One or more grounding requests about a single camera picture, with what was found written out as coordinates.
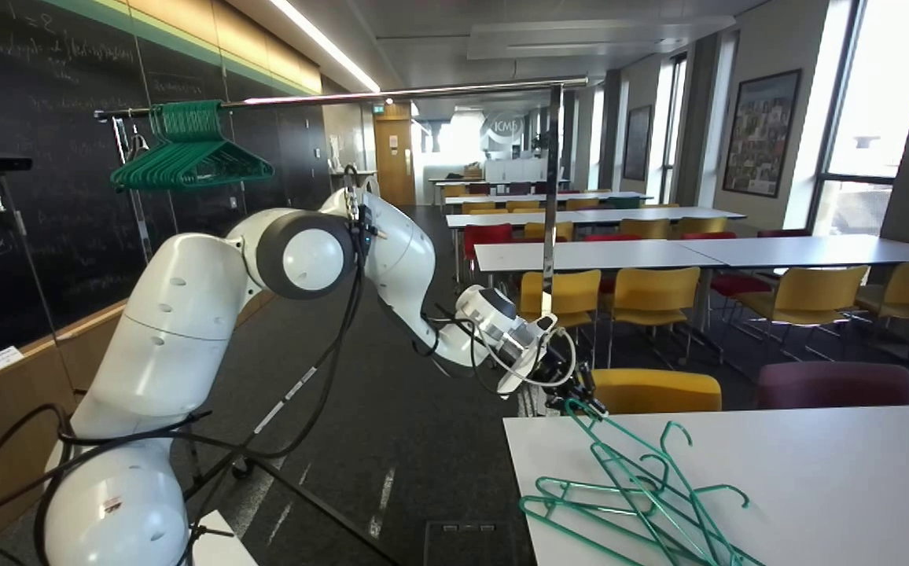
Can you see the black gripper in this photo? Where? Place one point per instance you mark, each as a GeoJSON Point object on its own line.
{"type": "Point", "coordinates": [552, 381]}

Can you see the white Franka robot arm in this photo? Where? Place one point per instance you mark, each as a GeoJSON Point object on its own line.
{"type": "Point", "coordinates": [170, 324]}

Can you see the white rectangular table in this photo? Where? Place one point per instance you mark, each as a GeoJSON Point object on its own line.
{"type": "Point", "coordinates": [495, 184]}
{"type": "Point", "coordinates": [840, 251]}
{"type": "Point", "coordinates": [599, 257]}
{"type": "Point", "coordinates": [537, 200]}
{"type": "Point", "coordinates": [579, 218]}

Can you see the red chair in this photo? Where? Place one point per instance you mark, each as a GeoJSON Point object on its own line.
{"type": "Point", "coordinates": [740, 283]}
{"type": "Point", "coordinates": [480, 238]}

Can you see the white counter cabinet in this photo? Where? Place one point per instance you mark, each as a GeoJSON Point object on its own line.
{"type": "Point", "coordinates": [516, 170]}

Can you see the wooden door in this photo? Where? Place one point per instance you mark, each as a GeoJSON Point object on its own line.
{"type": "Point", "coordinates": [394, 158]}

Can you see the large window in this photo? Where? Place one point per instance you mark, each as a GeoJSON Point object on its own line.
{"type": "Point", "coordinates": [675, 128]}
{"type": "Point", "coordinates": [883, 94]}

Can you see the large framed picture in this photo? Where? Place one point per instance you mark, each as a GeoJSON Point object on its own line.
{"type": "Point", "coordinates": [761, 137]}

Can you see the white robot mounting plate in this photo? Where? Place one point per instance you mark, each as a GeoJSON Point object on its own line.
{"type": "Point", "coordinates": [223, 545]}

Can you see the ceiling light strip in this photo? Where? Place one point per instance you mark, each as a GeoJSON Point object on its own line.
{"type": "Point", "coordinates": [322, 41]}

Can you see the bunch of green hangers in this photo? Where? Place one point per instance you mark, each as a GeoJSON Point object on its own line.
{"type": "Point", "coordinates": [191, 169]}

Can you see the white paper label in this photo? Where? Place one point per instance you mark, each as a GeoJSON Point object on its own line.
{"type": "Point", "coordinates": [4, 357]}

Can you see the metal clothes rail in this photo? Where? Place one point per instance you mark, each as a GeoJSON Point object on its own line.
{"type": "Point", "coordinates": [552, 207]}

